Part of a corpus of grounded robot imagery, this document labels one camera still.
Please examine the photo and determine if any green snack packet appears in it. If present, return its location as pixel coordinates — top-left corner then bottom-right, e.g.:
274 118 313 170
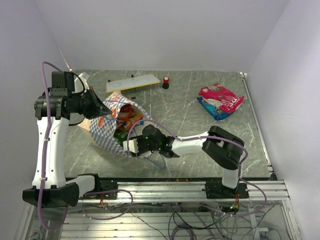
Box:
113 130 129 146

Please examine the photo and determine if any pink snack packet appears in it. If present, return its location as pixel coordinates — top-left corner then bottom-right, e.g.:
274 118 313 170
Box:
198 83 244 114

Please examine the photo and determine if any blue snack packet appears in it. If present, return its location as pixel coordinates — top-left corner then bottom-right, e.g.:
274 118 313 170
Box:
196 96 231 121

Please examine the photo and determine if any red black stamp knob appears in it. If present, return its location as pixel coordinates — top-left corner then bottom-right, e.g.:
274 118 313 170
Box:
162 76 170 89

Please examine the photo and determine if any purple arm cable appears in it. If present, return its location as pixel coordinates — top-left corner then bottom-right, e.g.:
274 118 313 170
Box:
126 118 268 217
37 61 135 231

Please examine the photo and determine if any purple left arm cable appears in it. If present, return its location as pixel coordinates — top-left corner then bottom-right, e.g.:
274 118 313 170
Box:
37 61 135 231

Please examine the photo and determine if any red snack packet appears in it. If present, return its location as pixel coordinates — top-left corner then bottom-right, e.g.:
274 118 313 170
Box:
120 104 135 114

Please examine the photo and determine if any orange snack packet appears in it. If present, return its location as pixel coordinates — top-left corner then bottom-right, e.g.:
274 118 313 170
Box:
116 114 143 132

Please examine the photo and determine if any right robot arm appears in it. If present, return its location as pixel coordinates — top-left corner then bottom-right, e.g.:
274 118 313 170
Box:
125 124 248 199

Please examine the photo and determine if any yellow framed whiteboard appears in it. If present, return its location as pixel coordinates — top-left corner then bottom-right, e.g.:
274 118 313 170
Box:
105 74 161 93

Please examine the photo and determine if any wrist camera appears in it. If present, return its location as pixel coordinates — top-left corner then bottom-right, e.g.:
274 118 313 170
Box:
123 138 139 154
79 72 90 81

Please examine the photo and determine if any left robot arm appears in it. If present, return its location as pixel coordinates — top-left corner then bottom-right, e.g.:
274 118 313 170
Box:
22 71 112 209

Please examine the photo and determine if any checkered paper bag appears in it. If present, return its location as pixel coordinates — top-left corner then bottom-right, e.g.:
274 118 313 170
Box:
78 91 152 160

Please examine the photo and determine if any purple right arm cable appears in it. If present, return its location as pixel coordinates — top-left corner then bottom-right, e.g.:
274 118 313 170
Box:
126 118 268 217

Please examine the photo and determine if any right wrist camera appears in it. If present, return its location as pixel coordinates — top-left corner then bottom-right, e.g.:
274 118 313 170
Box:
123 138 139 154

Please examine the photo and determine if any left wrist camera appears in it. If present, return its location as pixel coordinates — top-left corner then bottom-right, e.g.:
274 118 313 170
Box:
79 72 90 81

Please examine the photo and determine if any aluminium mounting rail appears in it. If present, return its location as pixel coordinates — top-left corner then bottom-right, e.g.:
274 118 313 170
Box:
74 179 291 203

